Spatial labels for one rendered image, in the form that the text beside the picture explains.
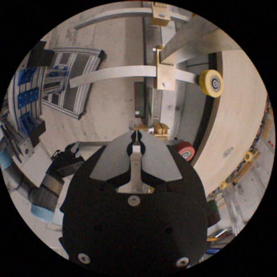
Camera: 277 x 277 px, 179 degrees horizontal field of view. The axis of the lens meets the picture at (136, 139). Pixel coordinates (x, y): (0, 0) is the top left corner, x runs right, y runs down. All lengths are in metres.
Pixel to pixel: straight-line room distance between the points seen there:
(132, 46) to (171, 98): 0.88
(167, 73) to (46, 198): 0.46
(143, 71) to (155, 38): 0.26
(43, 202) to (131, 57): 1.26
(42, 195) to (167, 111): 0.65
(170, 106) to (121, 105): 0.75
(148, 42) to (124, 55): 0.75
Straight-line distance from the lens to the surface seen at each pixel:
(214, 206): 0.19
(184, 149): 0.30
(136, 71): 0.25
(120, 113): 1.18
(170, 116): 0.55
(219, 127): 0.37
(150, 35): 0.48
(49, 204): 0.31
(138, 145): 0.31
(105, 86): 1.16
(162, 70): 0.25
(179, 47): 0.15
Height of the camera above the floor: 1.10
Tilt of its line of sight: 55 degrees down
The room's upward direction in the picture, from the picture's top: 180 degrees clockwise
